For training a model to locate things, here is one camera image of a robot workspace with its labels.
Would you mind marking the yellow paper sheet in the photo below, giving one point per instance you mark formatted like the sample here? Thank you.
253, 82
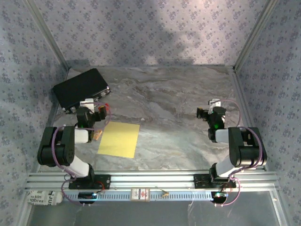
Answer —
120, 141

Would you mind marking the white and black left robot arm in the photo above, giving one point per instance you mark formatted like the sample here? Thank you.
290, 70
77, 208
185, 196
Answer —
58, 155

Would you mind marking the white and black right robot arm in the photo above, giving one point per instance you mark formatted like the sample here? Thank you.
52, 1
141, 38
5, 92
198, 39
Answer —
244, 150

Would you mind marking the small red block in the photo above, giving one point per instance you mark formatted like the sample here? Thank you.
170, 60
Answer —
107, 108

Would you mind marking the small brown tag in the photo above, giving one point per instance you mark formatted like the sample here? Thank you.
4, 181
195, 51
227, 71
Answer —
97, 136

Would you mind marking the black left controller board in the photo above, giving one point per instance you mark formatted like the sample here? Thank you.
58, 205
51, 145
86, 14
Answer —
85, 195

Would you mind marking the black controller board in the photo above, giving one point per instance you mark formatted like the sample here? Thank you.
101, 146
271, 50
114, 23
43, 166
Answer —
219, 197
85, 195

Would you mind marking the black right controller board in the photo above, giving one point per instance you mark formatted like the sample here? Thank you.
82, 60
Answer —
219, 197

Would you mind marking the white card with red print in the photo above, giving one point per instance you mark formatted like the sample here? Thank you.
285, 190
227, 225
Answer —
140, 194

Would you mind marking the white roll with black print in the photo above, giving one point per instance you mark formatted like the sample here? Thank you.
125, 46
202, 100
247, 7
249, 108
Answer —
42, 198

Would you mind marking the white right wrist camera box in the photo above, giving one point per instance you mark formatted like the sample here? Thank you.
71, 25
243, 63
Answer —
214, 102

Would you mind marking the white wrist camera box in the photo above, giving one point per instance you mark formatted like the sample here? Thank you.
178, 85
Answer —
214, 102
85, 102

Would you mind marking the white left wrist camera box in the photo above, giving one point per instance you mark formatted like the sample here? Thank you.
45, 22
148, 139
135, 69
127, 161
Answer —
85, 102

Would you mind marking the aluminium side rail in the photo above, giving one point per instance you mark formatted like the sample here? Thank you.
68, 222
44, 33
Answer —
241, 94
55, 117

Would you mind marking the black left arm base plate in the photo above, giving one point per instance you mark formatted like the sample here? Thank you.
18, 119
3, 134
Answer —
105, 181

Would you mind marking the thin aluminium edge rail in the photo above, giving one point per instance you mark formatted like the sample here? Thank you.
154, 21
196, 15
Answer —
152, 66

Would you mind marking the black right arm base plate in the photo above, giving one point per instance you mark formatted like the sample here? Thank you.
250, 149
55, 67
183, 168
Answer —
198, 181

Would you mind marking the aluminium mounting rail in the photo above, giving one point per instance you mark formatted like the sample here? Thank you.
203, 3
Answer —
152, 180

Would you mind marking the aluminium frame post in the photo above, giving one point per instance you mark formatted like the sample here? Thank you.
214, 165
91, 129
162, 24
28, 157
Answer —
49, 35
254, 35

